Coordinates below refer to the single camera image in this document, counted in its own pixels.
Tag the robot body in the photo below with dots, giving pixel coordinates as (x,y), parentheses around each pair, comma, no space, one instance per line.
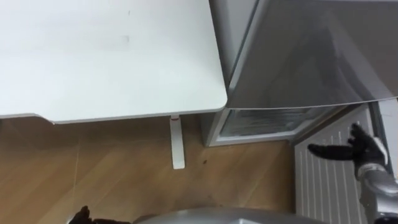
(227,216)

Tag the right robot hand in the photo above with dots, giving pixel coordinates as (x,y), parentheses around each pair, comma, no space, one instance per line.
(362,149)

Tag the grey fridge door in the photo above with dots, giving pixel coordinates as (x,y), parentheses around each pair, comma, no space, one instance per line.
(329,183)

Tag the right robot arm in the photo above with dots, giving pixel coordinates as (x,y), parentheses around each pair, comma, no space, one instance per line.
(377,193)

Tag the white desk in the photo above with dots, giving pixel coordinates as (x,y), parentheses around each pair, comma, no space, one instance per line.
(105,62)

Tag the grey fridge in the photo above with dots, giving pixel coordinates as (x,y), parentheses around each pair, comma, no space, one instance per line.
(295,56)

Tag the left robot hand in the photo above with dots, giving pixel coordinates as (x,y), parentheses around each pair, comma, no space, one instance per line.
(85,217)

